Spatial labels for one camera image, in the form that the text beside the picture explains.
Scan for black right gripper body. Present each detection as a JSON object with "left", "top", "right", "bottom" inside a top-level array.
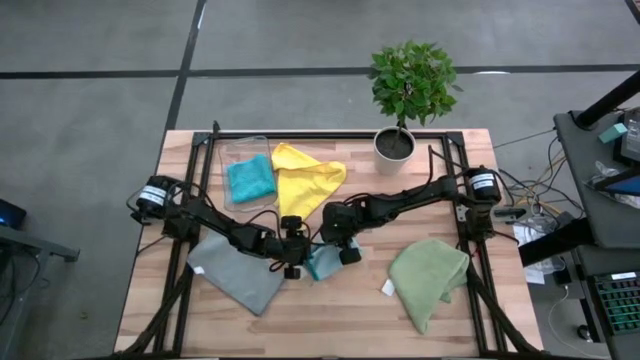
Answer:
[{"left": 319, "top": 201, "right": 374, "bottom": 247}]

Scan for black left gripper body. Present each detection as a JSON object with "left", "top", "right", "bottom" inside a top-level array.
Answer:
[{"left": 264, "top": 228, "right": 312, "bottom": 267}]

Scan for light blue teal-edged towel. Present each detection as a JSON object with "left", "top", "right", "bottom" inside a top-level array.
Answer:
[{"left": 302, "top": 238, "right": 361, "bottom": 282}]

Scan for yellow microfiber towel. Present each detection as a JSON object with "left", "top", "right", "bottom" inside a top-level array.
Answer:
[{"left": 271, "top": 142, "right": 348, "bottom": 221}]

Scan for teal fluffy microfiber towel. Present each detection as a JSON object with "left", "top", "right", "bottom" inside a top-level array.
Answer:
[{"left": 226, "top": 153, "right": 278, "bottom": 205}]

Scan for grey microfiber towel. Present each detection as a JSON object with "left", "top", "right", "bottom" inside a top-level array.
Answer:
[{"left": 186, "top": 229, "right": 286, "bottom": 317}]

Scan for green microfiber towel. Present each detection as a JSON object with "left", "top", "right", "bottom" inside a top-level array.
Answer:
[{"left": 388, "top": 238, "right": 471, "bottom": 335}]

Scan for clear plastic bin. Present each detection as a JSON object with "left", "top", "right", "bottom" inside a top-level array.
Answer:
[{"left": 218, "top": 135, "right": 280, "bottom": 214}]

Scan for potted green plant white pot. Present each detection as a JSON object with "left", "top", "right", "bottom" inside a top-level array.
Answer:
[{"left": 368, "top": 39, "right": 464, "bottom": 177}]

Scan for white papers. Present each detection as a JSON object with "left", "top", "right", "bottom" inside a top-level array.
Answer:
[{"left": 513, "top": 222, "right": 556, "bottom": 285}]

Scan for grey desk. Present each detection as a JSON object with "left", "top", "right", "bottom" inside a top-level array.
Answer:
[{"left": 552, "top": 109, "right": 640, "bottom": 251}]

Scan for grey metal side stand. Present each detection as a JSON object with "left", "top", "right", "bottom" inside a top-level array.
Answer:
[{"left": 0, "top": 224, "right": 81, "bottom": 264}]

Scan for backlit keyboard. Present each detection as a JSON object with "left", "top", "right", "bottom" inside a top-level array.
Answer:
[{"left": 589, "top": 271, "right": 640, "bottom": 337}]

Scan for black computer with blue light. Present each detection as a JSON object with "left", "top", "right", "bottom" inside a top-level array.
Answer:
[{"left": 0, "top": 198, "right": 27, "bottom": 231}]

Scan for small teal box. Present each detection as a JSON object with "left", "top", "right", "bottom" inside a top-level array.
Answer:
[{"left": 598, "top": 122, "right": 629, "bottom": 145}]

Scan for blue tablet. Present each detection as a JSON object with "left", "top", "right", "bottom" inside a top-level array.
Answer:
[{"left": 602, "top": 174, "right": 640, "bottom": 197}]

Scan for black pole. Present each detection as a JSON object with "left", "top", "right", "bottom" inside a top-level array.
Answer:
[{"left": 572, "top": 69, "right": 640, "bottom": 130}]

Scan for black aluminium rig frame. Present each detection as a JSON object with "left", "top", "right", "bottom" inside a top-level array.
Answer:
[{"left": 107, "top": 128, "right": 549, "bottom": 360}]

